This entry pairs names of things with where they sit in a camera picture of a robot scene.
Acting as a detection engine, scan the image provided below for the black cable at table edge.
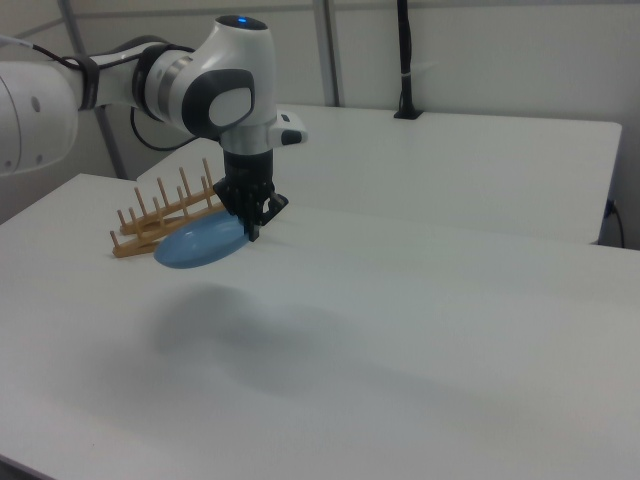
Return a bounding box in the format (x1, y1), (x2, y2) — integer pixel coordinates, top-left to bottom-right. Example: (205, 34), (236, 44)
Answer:
(605, 198), (627, 248)

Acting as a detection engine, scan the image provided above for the dark robot arm cable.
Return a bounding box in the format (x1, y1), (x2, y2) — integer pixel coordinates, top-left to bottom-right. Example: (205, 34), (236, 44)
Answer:
(0, 34), (224, 153)

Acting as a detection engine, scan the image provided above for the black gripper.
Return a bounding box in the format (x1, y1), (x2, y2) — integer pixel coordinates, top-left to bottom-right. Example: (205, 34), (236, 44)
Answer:
(213, 148), (291, 244)

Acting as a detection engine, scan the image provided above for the blue round plate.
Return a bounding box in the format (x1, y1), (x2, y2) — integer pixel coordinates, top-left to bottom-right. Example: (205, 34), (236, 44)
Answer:
(153, 211), (250, 272)

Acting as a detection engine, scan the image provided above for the wooden plate rack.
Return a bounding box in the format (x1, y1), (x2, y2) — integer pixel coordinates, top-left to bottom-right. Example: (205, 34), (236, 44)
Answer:
(108, 156), (227, 261)

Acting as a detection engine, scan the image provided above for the black camera pole with base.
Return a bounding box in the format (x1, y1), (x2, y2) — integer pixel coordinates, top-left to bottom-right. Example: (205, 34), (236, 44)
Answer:
(392, 0), (426, 121)

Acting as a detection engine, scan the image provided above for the grey partition post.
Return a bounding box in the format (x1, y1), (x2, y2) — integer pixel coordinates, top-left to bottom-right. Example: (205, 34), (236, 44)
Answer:
(313, 0), (347, 108)
(58, 0), (127, 180)

